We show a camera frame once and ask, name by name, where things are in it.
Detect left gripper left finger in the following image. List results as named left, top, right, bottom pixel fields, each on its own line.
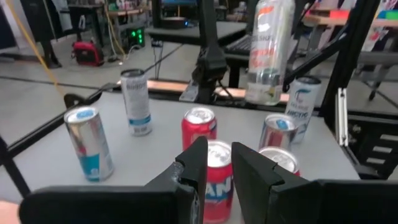
left=18, top=136, right=209, bottom=224

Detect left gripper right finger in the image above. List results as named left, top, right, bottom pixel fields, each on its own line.
left=231, top=141, right=398, bottom=224

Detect red Fanta strawberry can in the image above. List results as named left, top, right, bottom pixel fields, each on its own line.
left=257, top=146, right=302, bottom=177
left=181, top=106, right=218, bottom=152
left=202, top=139, right=234, bottom=224

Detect white Celsius tropical vibe can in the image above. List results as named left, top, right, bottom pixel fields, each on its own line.
left=244, top=0, right=297, bottom=107

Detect silver blue energy drink can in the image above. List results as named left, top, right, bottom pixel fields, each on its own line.
left=63, top=105, right=115, bottom=183
left=258, top=113, right=300, bottom=151

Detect black vented control box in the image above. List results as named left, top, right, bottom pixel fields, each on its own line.
left=341, top=114, right=398, bottom=180

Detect white blue Celsius can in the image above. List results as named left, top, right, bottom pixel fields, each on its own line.
left=119, top=68, right=154, bottom=138
left=283, top=75, right=323, bottom=144

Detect wooden table end strip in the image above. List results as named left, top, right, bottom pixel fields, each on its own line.
left=115, top=78, right=290, bottom=104

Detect red bag on floor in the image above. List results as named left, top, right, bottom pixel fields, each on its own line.
left=70, top=39, right=106, bottom=68

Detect black box green lights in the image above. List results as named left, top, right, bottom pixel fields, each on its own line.
left=125, top=26, right=146, bottom=50

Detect black keyboard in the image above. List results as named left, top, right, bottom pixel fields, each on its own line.
left=223, top=33, right=253, bottom=57

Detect wooden table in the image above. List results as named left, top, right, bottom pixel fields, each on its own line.
left=302, top=12, right=398, bottom=29

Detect black table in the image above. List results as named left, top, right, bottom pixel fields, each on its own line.
left=145, top=19, right=249, bottom=47

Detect black table frame rail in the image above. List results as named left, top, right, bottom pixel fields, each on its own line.
left=0, top=83, right=121, bottom=158

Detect black rail clamp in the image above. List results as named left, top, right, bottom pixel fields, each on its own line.
left=63, top=91, right=104, bottom=110

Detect black frame brace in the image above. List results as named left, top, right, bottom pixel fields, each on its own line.
left=282, top=29, right=345, bottom=93
left=0, top=135, right=32, bottom=200

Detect black frame corner post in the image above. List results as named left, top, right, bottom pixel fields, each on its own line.
left=319, top=0, right=384, bottom=116

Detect yellow hanging cable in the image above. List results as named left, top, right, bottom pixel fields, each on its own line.
left=5, top=0, right=67, bottom=98

